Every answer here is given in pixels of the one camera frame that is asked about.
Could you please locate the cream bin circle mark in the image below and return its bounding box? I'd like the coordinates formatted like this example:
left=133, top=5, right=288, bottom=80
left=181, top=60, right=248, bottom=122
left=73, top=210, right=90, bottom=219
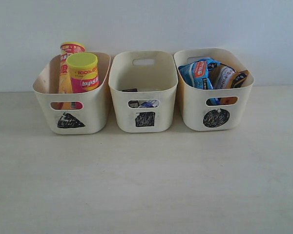
left=173, top=47, right=255, bottom=132

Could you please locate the blue instant noodle packet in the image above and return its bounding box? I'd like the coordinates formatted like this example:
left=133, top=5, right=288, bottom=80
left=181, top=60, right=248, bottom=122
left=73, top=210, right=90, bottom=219
left=178, top=57, right=222, bottom=107

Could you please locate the purple juice carton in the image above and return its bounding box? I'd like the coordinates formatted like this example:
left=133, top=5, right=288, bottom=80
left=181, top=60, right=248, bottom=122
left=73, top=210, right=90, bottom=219
left=122, top=88, right=139, bottom=108

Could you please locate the long yellow chips can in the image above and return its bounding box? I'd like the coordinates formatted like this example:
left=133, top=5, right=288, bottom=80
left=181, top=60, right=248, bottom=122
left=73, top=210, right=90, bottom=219
left=58, top=41, right=85, bottom=94

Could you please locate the cream bin square mark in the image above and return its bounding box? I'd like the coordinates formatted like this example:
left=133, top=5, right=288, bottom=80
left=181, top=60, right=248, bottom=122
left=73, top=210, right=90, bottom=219
left=108, top=50, right=179, bottom=134

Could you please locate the cream bin triangle mark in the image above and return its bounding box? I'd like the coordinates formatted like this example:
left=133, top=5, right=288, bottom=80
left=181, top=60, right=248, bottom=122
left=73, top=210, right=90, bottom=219
left=33, top=52, right=112, bottom=135

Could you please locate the orange instant noodle packet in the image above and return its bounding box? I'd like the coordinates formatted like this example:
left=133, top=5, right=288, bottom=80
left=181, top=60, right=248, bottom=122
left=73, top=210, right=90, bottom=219
left=209, top=63, right=250, bottom=105

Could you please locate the blue white milk carton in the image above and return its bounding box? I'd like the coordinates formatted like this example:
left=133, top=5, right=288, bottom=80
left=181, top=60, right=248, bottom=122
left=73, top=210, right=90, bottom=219
left=138, top=100, right=159, bottom=108

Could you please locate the pink yellow Lays can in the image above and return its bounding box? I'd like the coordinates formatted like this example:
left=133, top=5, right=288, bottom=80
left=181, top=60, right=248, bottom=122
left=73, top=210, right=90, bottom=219
left=66, top=52, right=100, bottom=94

